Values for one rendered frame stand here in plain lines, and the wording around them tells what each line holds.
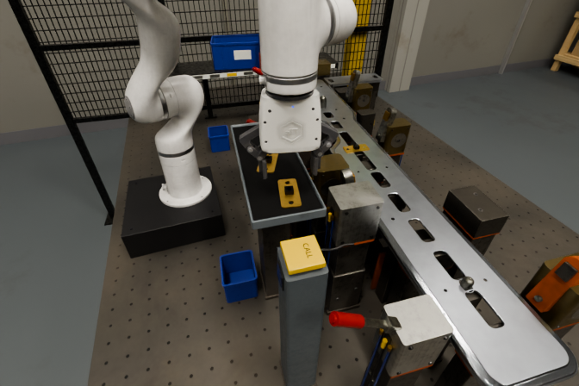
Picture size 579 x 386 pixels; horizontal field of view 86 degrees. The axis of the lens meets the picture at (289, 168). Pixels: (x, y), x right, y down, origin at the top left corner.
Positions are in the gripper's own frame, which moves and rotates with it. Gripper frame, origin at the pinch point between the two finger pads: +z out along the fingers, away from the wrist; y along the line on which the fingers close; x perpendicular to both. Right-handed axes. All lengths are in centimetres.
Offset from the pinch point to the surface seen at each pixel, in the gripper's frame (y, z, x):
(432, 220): 36.4, 22.0, 4.4
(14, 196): -192, 122, 156
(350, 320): 5.8, 9.7, -24.2
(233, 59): -15, 14, 116
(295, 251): -0.8, 6.0, -14.0
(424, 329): 18.8, 16.0, -23.8
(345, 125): 28, 22, 55
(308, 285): 1.0, 10.2, -17.7
